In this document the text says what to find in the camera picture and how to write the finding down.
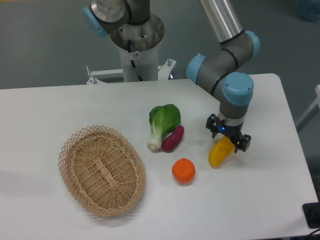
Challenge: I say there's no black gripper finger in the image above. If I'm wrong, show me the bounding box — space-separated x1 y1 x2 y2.
205 113 219 139
233 133 251 153

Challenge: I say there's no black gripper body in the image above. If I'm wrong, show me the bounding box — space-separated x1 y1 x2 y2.
215 118 243 144

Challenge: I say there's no yellow mango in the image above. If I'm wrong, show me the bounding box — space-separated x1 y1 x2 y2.
208 136 235 169

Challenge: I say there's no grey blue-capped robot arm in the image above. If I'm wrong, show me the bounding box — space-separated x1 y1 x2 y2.
82 0 261 151

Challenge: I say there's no purple sweet potato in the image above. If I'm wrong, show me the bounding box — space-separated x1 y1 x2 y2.
161 125 185 152

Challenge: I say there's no green bok choy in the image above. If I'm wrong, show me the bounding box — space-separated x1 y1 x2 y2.
147 104 181 151

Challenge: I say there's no orange tangerine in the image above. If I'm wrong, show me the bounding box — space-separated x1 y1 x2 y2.
171 158 196 186

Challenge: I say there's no black device at table edge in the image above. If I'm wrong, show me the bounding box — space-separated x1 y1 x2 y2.
302 202 320 229

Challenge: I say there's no woven wicker basket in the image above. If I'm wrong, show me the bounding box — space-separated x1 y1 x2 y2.
58 125 146 217

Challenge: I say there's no white metal base frame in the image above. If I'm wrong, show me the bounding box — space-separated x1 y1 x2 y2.
86 58 177 85

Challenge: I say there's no white frame at right edge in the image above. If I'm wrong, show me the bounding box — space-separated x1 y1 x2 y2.
295 84 320 132

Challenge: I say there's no black cable on pedestal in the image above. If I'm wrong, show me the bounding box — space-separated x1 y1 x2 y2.
126 39 144 82

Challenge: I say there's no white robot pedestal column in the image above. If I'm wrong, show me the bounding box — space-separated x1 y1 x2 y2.
119 47 159 83

